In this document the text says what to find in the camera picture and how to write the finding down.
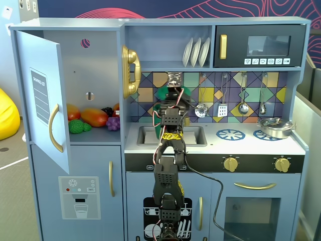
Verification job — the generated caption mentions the grey toy sink basin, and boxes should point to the grey toy sink basin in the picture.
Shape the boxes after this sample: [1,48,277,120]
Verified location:
[136,125,208,148]

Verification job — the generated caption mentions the black camera cable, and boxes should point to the black camera cable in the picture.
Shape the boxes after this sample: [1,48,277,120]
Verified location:
[184,150,241,241]

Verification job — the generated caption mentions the blue wooden toy kitchen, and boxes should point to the blue wooden toy kitchen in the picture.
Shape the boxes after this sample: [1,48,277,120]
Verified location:
[10,17,311,241]

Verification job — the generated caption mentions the gold toy telephone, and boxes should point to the gold toy telephone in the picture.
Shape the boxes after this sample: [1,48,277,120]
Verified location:
[121,45,141,99]

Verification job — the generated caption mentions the steel toy slotted spatula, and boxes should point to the steel toy slotted spatula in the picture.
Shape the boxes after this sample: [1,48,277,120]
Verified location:
[217,73,229,118]

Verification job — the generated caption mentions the grey desk divider panel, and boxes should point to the grey desk divider panel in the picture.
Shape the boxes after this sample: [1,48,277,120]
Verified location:
[293,95,321,241]

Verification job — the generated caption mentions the green toy broccoli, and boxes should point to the green toy broccoli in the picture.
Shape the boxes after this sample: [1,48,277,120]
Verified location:
[68,119,92,134]

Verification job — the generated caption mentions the gold curved fridge door handle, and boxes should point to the gold curved fridge door handle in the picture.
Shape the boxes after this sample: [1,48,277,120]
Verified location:
[49,103,64,153]

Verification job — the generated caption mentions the steel toy skimmer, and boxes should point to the steel toy skimmer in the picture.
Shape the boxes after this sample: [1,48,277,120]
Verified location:
[195,73,210,118]

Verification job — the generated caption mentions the orange red toy mango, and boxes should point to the orange red toy mango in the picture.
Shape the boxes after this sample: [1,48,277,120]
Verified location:
[80,107,109,128]

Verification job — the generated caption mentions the steel toy ladle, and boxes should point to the steel toy ladle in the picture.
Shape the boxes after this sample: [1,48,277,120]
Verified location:
[237,72,249,115]

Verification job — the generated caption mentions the gold microwave door handle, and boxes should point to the gold microwave door handle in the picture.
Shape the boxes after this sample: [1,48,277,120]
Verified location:
[220,34,228,60]

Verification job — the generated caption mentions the gold oven door handle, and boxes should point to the gold oven door handle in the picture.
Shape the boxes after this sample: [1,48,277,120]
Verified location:
[234,182,277,190]

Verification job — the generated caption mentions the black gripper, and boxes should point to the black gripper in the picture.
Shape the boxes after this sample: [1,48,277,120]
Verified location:
[160,87,193,111]

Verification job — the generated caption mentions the yellow beanbag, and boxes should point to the yellow beanbag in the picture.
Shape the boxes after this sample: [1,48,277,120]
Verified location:
[0,87,21,141]

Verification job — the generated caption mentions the black toy microwave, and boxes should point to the black toy microwave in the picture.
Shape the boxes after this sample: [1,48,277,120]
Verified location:
[213,24,307,68]

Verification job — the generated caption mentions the blue shopping list fridge door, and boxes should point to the blue shopping list fridge door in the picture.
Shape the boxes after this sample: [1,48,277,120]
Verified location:
[15,30,71,175]

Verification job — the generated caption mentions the white toy plate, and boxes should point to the white toy plate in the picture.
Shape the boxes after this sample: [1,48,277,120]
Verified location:
[198,37,211,67]
[182,37,194,68]
[190,37,202,68]

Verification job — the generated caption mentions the gold freezer door handle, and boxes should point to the gold freezer door handle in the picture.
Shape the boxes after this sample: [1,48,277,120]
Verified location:
[108,160,116,197]

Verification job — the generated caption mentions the red yellow toy peach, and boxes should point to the red yellow toy peach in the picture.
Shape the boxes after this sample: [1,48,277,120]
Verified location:
[66,103,81,121]

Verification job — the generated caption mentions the steel toy spoon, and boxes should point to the steel toy spoon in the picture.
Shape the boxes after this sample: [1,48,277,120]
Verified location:
[259,72,268,115]

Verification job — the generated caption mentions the small wrist camera board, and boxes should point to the small wrist camera board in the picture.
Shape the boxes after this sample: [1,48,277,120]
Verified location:
[167,71,183,88]

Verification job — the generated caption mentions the purple toy grapes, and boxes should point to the purple toy grapes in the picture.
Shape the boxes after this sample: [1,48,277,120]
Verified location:
[106,116,121,131]

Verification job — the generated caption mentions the gold stove knob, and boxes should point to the gold stove knob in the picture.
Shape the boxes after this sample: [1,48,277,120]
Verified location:
[223,156,239,173]
[274,157,291,173]

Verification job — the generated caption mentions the gold dishwasher door handle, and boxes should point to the gold dishwasher door handle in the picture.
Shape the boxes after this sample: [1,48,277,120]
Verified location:
[199,196,204,230]

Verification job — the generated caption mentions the steel toy pot with lid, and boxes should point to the steel toy pot with lid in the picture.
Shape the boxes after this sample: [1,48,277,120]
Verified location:
[256,117,296,140]

